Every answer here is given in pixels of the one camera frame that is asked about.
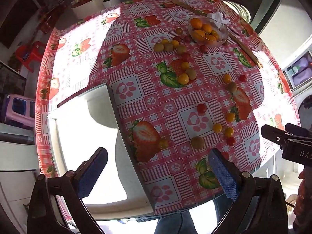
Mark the person's jeans leg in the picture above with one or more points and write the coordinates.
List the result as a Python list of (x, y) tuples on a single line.
[(169, 223)]

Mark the silver metal pot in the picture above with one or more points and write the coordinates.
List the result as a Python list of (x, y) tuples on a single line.
[(240, 9)]

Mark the long wooden stick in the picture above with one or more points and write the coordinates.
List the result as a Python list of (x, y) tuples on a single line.
[(246, 51)]

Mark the small orange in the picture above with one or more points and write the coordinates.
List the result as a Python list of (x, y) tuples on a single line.
[(210, 38), (196, 23), (206, 28), (198, 34), (215, 33)]

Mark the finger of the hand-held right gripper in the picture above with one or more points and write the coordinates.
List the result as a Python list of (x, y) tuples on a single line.
[(298, 131), (274, 136)]

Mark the red plastic stool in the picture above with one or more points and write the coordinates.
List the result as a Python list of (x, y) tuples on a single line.
[(30, 52)]

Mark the pink strawberry printed tablecloth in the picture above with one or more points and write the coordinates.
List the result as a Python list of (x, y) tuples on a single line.
[(156, 82)]

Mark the pink plastic stool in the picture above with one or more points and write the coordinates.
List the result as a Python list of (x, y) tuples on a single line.
[(19, 109)]

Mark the brownish green round fruit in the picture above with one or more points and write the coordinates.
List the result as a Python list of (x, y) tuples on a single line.
[(181, 49), (190, 73), (158, 47), (168, 47), (197, 142), (232, 87)]

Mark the orange cherry tomato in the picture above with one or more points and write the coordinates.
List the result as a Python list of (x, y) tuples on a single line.
[(179, 31)]

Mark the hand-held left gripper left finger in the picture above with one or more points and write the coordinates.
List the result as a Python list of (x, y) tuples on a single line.
[(92, 173)]

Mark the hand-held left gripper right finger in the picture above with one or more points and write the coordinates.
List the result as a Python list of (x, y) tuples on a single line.
[(223, 173)]

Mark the red cherry tomato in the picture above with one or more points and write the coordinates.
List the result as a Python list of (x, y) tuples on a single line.
[(203, 49), (187, 38), (177, 39), (230, 140), (201, 108), (185, 57), (242, 78)]

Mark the white bucket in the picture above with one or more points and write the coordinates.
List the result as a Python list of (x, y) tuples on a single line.
[(90, 7)]

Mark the clear glass bowl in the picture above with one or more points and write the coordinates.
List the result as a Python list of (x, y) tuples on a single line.
[(219, 41)]

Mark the person's right hand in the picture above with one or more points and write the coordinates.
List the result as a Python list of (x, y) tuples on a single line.
[(302, 195)]

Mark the yellow cherry tomato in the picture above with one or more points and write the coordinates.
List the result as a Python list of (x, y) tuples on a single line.
[(185, 65), (165, 41), (217, 128), (230, 117), (183, 78), (175, 43), (227, 78), (229, 132), (163, 143)]

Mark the crumpled white tissue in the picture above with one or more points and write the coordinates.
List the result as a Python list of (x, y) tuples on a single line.
[(220, 19)]

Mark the small dark fruit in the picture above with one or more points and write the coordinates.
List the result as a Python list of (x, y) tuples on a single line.
[(225, 43)]

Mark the white rectangular tray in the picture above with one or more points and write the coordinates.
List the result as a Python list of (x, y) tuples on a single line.
[(80, 131)]

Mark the purple bottle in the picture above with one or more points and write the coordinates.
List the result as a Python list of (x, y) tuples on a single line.
[(304, 62), (302, 76)]

